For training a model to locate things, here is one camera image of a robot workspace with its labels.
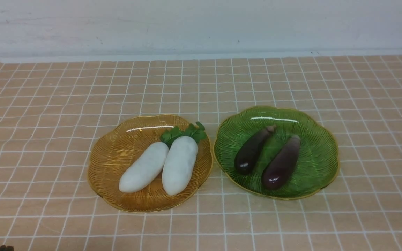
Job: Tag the white radish with leaves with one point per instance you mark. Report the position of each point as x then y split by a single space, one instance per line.
180 161

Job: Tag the dark purple eggplant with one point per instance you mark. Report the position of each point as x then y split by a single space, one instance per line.
249 153

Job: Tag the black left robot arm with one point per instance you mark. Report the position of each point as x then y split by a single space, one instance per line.
6 248

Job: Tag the green glass plate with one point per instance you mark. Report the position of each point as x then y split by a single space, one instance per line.
318 163

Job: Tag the beige checkered tablecloth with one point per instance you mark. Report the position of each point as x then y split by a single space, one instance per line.
51 113

